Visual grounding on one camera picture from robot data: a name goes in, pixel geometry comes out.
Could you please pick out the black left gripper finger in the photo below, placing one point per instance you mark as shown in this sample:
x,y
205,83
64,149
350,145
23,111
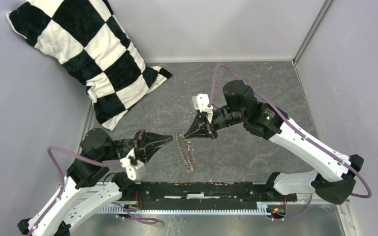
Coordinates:
x,y
150,149
153,139

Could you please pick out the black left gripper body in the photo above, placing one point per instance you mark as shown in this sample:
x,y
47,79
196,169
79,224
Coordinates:
x,y
139,142

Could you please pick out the black white checkered pillow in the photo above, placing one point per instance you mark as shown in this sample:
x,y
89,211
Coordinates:
x,y
88,41

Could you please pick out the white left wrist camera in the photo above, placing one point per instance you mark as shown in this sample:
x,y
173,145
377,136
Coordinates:
x,y
135,169

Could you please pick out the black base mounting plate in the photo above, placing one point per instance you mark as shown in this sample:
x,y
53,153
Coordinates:
x,y
200,195

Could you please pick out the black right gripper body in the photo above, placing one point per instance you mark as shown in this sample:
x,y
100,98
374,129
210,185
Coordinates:
x,y
212,131

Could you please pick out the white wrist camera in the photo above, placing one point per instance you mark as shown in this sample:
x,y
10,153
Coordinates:
x,y
202,103
135,169

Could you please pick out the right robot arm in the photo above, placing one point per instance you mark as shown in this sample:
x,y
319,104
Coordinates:
x,y
333,174

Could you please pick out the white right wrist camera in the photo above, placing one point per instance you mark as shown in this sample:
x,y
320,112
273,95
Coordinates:
x,y
202,103

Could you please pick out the white toothed cable duct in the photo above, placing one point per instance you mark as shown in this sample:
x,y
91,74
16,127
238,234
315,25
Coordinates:
x,y
258,210

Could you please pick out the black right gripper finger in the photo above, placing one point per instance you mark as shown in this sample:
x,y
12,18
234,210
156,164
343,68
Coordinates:
x,y
198,126
198,134

